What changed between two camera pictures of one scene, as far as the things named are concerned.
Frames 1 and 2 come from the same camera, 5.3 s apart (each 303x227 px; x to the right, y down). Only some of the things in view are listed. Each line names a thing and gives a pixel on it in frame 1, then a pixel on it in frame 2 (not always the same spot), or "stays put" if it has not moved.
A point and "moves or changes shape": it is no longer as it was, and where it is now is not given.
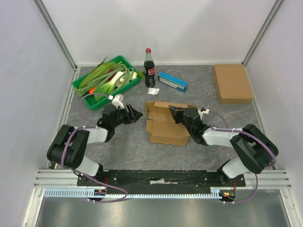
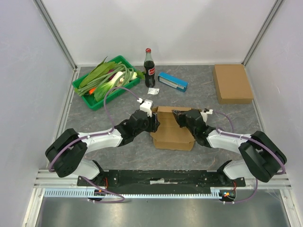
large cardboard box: (233, 84) stays put
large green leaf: (104, 67) stays put
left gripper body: (129, 117) -> (152, 122)
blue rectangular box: (175, 82) stays put
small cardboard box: (161, 125) moves or changes shape
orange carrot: (91, 91) stays put
